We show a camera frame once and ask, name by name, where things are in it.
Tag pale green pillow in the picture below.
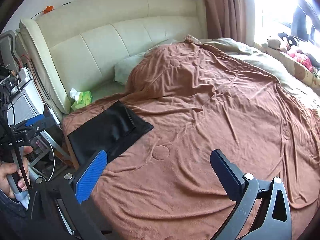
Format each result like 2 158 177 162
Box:
114 38 177 86

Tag black mesh shorts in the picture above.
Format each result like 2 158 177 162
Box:
68 101 153 165

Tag black cable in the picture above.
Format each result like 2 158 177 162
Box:
0 114 33 193

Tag pinkish brown curtain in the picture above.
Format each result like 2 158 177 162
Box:
204 0 255 46

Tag person's left hand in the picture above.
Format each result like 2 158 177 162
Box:
0 146 34 199

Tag green tissue pack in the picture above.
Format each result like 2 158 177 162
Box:
69 88 92 111

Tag plush toys by window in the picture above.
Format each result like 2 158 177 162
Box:
267 32 319 73

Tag pale green bed sheet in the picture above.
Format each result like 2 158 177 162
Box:
200 38 319 111

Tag cream leather headboard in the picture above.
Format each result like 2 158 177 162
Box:
20 0 207 115

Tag brown terry bed blanket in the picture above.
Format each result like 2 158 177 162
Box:
63 42 319 239

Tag white bedside table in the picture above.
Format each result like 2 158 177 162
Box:
0 29 73 181

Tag patterned cream quilt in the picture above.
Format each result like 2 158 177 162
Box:
254 37 319 89

